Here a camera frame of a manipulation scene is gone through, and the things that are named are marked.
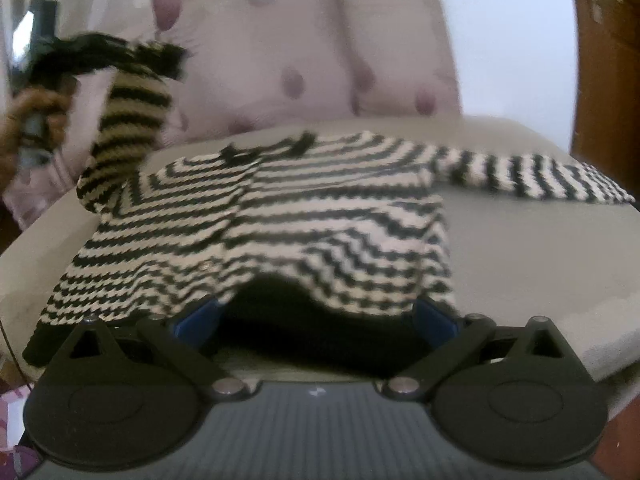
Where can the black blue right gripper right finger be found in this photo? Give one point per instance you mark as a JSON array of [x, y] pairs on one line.
[[453, 341]]

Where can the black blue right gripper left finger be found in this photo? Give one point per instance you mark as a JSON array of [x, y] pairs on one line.
[[177, 340]]

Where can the black white striped knit sweater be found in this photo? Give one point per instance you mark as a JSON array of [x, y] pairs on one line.
[[353, 220]]

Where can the person's left hand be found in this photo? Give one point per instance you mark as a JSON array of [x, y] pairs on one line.
[[49, 107]]

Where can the cream textured mattress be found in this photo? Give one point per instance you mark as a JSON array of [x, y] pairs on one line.
[[510, 257]]

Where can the pink floral curtain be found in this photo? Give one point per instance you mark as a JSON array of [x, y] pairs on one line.
[[257, 64]]

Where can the brown wooden door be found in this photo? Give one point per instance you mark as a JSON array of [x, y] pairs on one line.
[[606, 130]]

